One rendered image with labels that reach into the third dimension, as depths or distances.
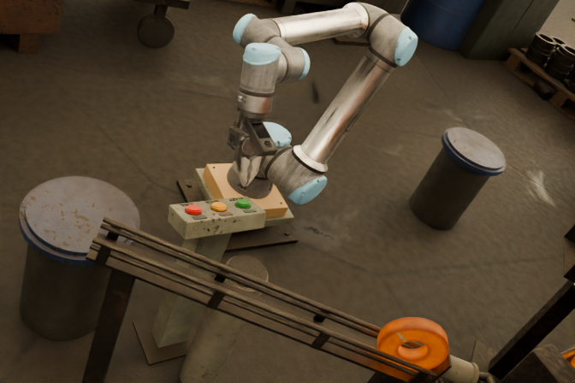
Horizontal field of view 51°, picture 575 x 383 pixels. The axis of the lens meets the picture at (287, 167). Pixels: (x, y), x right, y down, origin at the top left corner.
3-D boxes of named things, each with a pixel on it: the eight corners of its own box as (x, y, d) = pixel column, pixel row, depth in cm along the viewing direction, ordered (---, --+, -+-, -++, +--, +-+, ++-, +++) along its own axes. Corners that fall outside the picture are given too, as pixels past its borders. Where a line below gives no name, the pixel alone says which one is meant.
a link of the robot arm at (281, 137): (257, 147, 245) (273, 114, 235) (286, 174, 239) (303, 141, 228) (231, 156, 234) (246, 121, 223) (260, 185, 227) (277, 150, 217)
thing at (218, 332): (222, 388, 189) (276, 284, 159) (186, 399, 182) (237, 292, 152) (207, 356, 196) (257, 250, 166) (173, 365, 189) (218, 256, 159)
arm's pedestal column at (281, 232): (175, 183, 254) (180, 169, 249) (257, 178, 275) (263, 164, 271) (210, 255, 229) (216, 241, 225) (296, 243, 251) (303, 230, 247)
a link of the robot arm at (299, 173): (281, 179, 237) (395, 16, 212) (311, 208, 231) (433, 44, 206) (260, 180, 224) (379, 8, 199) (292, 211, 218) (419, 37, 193)
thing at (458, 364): (465, 394, 138) (482, 380, 134) (432, 380, 136) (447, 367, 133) (461, 371, 143) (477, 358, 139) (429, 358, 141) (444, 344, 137)
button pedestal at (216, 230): (210, 349, 198) (271, 220, 163) (140, 368, 185) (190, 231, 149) (192, 309, 208) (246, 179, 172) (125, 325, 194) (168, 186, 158)
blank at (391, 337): (397, 380, 139) (396, 367, 142) (460, 362, 133) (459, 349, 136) (364, 341, 132) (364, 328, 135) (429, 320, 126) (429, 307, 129)
